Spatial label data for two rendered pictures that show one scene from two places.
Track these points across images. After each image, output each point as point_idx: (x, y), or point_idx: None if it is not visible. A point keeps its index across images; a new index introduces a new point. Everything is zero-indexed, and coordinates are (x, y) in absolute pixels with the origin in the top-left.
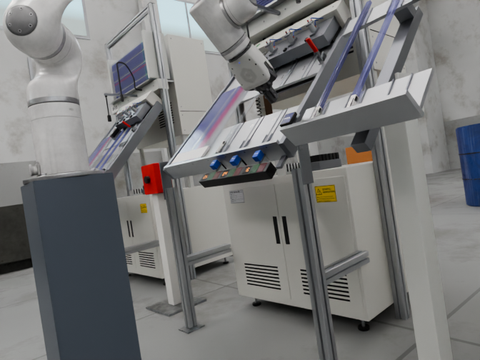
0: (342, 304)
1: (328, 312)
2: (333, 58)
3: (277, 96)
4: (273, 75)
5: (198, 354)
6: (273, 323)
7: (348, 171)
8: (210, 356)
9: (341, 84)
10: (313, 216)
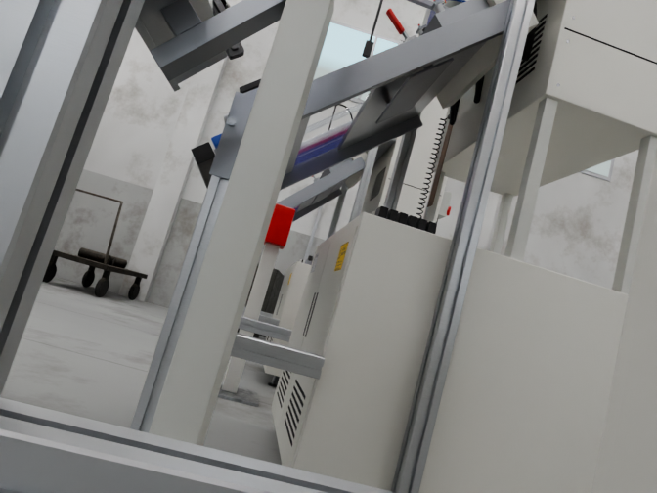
0: (287, 449)
1: (159, 382)
2: (419, 43)
3: (237, 47)
4: (220, 8)
5: (120, 410)
6: (244, 448)
7: (366, 220)
8: (122, 417)
9: (526, 135)
10: (209, 228)
